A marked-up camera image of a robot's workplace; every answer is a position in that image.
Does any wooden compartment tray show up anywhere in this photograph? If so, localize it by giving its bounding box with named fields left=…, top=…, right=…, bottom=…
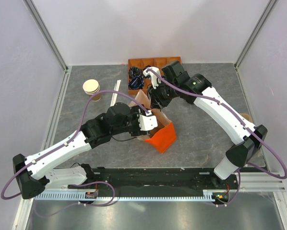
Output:
left=128, top=57, right=182, bottom=96

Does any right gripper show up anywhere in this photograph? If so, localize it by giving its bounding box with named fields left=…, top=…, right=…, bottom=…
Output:
left=147, top=79, right=179, bottom=110

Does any blue striped rolled tie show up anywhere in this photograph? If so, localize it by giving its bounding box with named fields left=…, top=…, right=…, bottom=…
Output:
left=128, top=76, right=144, bottom=90

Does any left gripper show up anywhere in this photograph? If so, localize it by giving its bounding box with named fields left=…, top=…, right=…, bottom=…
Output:
left=112, top=104, right=150, bottom=137

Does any white cable duct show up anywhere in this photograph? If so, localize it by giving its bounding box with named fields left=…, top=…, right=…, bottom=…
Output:
left=34, top=191, right=227, bottom=202

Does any white wrapped straw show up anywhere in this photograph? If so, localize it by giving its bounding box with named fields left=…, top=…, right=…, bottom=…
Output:
left=110, top=80, right=121, bottom=106

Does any dark patterned rolled tie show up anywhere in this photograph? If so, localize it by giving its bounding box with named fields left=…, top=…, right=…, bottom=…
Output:
left=129, top=66, right=141, bottom=78

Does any stack of paper cups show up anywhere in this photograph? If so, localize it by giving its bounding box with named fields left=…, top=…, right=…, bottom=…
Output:
left=83, top=79, right=100, bottom=97

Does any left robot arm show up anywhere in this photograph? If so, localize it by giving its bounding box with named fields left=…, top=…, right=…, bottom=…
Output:
left=12, top=103, right=157, bottom=199

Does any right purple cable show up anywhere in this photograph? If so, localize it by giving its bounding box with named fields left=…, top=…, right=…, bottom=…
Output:
left=147, top=67, right=287, bottom=207

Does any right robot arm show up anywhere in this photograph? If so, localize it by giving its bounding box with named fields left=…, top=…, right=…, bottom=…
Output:
left=143, top=61, right=268, bottom=189

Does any orange paper bag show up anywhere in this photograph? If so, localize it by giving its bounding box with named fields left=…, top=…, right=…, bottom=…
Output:
left=135, top=90, right=177, bottom=153

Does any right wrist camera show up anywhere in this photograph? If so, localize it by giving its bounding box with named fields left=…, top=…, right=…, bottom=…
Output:
left=143, top=67, right=162, bottom=90

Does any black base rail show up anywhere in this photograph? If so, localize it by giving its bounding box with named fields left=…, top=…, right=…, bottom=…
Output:
left=79, top=167, right=238, bottom=198

